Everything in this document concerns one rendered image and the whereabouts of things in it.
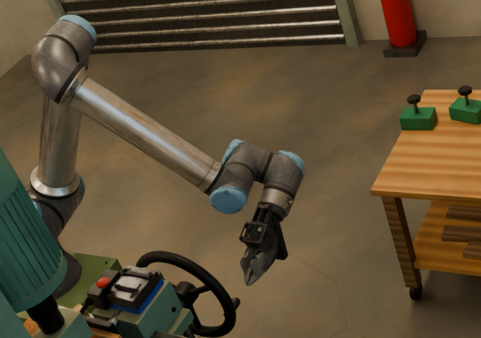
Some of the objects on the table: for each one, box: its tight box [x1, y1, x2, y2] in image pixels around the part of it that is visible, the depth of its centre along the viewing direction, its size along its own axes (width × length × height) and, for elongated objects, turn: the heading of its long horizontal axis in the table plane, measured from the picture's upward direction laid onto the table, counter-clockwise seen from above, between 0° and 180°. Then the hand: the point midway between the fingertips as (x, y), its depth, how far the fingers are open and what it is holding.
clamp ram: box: [83, 309, 122, 335], centre depth 179 cm, size 9×8×9 cm
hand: (250, 282), depth 211 cm, fingers closed
